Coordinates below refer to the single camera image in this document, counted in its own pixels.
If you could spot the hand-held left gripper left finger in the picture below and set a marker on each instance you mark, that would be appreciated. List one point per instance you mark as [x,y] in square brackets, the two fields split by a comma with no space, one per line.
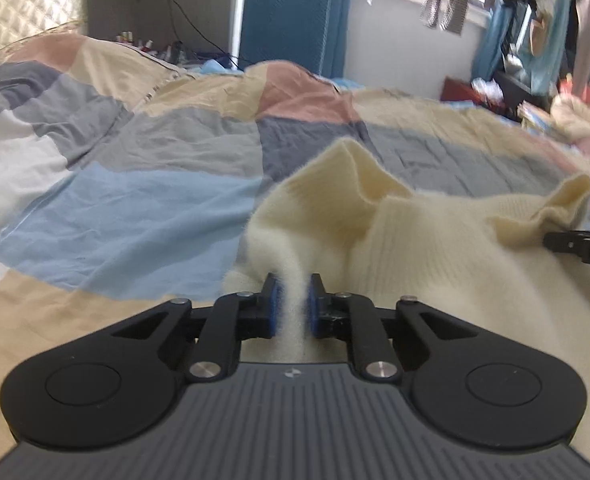
[274,305]

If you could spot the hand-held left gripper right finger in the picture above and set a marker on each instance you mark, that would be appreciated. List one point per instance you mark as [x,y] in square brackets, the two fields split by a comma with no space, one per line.
[314,305]

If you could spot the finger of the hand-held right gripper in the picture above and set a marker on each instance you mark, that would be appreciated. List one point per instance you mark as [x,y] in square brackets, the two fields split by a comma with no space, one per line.
[570,246]

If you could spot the cream knit sweater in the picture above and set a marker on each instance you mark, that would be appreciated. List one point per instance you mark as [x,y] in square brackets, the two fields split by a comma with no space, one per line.
[425,250]

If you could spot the cream blanket pile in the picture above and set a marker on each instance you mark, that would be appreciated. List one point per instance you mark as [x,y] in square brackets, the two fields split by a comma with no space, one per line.
[577,117]

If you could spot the stack of books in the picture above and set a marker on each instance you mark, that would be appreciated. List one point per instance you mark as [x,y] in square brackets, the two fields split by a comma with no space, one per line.
[535,116]

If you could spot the white plastic bag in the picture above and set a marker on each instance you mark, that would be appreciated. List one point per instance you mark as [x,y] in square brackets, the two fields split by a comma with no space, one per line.
[486,89]

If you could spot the light blue hanging garment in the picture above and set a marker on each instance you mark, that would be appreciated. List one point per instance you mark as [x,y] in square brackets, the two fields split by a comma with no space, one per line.
[555,60]

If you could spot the red wooden box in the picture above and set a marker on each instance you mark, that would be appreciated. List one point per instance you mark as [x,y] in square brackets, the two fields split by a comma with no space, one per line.
[457,95]

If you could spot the patchwork quilt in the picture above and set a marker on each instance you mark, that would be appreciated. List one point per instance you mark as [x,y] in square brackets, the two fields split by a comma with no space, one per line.
[125,185]

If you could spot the tan hanging garment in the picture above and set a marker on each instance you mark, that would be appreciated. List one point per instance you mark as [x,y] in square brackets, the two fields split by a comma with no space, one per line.
[540,32]

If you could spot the blue curtain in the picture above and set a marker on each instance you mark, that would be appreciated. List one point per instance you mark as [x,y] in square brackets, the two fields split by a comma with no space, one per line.
[490,40]
[342,15]

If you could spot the striped hanging shirt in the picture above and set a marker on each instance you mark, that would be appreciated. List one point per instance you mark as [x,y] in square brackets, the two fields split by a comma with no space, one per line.
[442,10]

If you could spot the group of small bottles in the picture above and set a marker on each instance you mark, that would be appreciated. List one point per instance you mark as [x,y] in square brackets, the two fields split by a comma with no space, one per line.
[147,45]

